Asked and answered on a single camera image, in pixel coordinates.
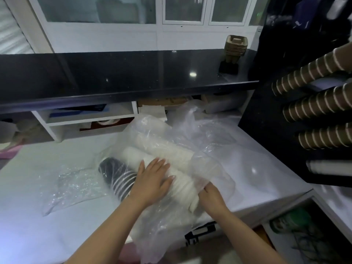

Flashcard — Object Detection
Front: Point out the black wrapped cutlery bundle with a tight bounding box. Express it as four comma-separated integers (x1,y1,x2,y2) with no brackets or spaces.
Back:
265,13,292,26

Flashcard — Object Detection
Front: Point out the black cup dispenser rack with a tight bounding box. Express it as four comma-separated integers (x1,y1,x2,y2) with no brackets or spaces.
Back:
238,66,352,188

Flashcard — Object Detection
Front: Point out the black drawer handle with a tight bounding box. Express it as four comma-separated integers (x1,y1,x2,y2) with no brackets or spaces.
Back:
184,221,218,246

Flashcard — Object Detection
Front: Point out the person's right hand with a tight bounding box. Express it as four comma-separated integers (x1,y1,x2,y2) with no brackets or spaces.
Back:
198,181,229,217

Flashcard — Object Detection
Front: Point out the clear bubble wrap sheet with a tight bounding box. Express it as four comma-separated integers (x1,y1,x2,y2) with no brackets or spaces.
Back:
38,165,110,216

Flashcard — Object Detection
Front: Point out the white cup stack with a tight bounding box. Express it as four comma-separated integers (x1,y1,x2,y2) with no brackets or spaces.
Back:
306,159,352,177

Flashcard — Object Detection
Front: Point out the person's right forearm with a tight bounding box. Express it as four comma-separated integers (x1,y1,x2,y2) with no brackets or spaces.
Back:
214,207,288,264

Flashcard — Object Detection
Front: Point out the blue folder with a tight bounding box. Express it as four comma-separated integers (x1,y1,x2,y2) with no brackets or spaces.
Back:
49,104,108,117

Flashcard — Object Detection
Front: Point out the pink paper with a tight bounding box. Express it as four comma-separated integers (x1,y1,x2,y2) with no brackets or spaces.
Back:
0,147,20,160

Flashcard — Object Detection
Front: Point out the wrapped white napkin packet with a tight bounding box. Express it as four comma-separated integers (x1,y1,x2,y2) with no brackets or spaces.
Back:
137,106,168,123

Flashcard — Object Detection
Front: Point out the stack of white lids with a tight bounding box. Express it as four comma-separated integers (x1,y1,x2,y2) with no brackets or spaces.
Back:
326,0,348,20

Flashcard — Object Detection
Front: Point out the person's left forearm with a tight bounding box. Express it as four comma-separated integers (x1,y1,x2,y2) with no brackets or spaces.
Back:
65,196,143,264

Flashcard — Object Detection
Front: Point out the white shelf unit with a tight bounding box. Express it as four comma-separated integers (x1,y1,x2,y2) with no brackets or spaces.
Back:
32,101,139,143

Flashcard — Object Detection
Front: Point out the bundle of blue paper packets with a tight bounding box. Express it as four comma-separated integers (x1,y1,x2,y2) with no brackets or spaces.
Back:
291,0,319,29

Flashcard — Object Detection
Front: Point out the white tape roll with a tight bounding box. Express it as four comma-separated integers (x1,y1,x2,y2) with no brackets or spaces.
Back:
96,119,121,127

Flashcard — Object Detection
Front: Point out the stack of striped paper cups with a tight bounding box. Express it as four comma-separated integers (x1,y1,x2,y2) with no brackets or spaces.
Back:
98,157,138,202

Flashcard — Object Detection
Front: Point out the large clear plastic bag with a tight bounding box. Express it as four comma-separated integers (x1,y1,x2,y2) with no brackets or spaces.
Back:
95,114,237,263

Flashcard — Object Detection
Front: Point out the white framed window partition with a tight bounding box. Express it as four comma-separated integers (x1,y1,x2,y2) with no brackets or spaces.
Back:
5,0,273,54

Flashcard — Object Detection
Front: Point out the person's left hand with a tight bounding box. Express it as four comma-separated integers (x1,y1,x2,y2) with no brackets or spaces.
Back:
129,158,175,208

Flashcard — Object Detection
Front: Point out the stack of pulp cup trays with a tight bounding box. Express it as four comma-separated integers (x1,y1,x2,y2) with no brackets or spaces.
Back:
223,35,249,63

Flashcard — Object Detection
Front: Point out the grey roller shutter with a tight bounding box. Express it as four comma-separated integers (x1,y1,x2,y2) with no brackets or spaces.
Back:
0,0,35,55

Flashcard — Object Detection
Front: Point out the brown cup stack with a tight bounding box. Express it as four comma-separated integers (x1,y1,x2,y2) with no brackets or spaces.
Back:
271,42,352,96

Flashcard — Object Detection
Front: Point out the black glossy bar counter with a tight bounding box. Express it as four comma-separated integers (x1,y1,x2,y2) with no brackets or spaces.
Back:
0,48,260,114

